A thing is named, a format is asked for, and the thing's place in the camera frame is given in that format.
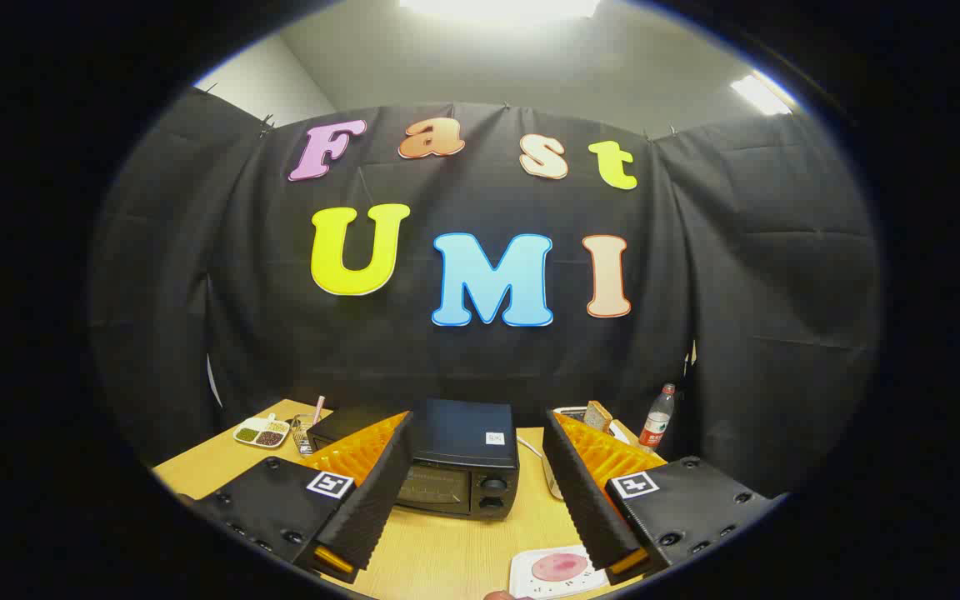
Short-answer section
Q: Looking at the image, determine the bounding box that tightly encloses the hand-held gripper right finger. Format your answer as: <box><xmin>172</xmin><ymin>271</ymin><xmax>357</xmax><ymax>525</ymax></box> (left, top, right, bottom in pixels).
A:
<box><xmin>542</xmin><ymin>408</ymin><xmax>783</xmax><ymax>584</ymax></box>

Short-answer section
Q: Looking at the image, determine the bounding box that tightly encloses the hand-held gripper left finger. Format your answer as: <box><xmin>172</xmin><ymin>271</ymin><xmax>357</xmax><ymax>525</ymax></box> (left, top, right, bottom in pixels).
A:
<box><xmin>188</xmin><ymin>411</ymin><xmax>414</xmax><ymax>584</ymax></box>

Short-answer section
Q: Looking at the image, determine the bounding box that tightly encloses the pink ham slice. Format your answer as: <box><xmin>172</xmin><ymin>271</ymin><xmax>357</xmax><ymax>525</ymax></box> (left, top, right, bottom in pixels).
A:
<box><xmin>532</xmin><ymin>552</ymin><xmax>590</xmax><ymax>583</ymax></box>

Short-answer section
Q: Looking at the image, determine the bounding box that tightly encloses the black toaster oven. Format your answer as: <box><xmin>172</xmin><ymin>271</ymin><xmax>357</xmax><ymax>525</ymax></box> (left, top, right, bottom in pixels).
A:
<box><xmin>307</xmin><ymin>398</ymin><xmax>521</xmax><ymax>522</ymax></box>

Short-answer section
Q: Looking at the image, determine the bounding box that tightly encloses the white food tray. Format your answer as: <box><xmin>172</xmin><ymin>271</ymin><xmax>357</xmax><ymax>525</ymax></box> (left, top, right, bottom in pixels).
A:
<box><xmin>509</xmin><ymin>546</ymin><xmax>614</xmax><ymax>600</ymax></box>

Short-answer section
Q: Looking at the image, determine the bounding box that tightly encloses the white toaster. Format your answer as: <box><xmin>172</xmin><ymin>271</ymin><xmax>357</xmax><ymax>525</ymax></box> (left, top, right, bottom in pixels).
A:
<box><xmin>552</xmin><ymin>406</ymin><xmax>641</xmax><ymax>445</ymax></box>

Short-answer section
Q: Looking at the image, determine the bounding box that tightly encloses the clear glass cup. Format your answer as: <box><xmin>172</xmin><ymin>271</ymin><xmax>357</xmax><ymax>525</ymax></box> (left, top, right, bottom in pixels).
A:
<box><xmin>291</xmin><ymin>414</ymin><xmax>319</xmax><ymax>458</ymax></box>

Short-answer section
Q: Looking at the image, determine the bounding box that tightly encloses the clear plastic water bottle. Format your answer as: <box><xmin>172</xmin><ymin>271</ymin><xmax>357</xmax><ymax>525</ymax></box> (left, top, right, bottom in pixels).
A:
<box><xmin>639</xmin><ymin>383</ymin><xmax>677</xmax><ymax>452</ymax></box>

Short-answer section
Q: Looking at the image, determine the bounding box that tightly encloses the white divided dish with beans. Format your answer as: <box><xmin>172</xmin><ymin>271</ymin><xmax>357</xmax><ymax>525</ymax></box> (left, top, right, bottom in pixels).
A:
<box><xmin>233</xmin><ymin>413</ymin><xmax>291</xmax><ymax>449</ymax></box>

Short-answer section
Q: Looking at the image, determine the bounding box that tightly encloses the black backdrop cloth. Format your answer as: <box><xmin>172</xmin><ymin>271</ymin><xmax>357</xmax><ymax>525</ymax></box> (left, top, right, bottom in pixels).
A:
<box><xmin>88</xmin><ymin>87</ymin><xmax>881</xmax><ymax>501</ymax></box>

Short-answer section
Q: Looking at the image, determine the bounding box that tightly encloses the ceiling light panel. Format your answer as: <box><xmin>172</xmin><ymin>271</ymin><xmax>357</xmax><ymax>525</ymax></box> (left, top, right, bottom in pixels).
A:
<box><xmin>730</xmin><ymin>73</ymin><xmax>794</xmax><ymax>116</ymax></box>
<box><xmin>399</xmin><ymin>0</ymin><xmax>603</xmax><ymax>23</ymax></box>

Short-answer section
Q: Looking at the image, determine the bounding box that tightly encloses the white power cable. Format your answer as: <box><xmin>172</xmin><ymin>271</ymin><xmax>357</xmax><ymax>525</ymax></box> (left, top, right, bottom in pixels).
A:
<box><xmin>517</xmin><ymin>433</ymin><xmax>565</xmax><ymax>502</ymax></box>

